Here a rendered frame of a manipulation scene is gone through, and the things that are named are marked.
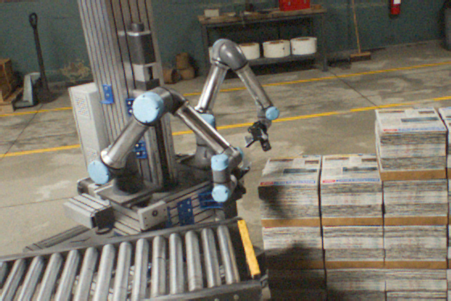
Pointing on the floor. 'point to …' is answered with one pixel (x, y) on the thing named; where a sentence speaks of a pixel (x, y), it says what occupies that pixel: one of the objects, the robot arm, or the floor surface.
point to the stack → (334, 164)
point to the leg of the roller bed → (242, 263)
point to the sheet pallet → (8, 87)
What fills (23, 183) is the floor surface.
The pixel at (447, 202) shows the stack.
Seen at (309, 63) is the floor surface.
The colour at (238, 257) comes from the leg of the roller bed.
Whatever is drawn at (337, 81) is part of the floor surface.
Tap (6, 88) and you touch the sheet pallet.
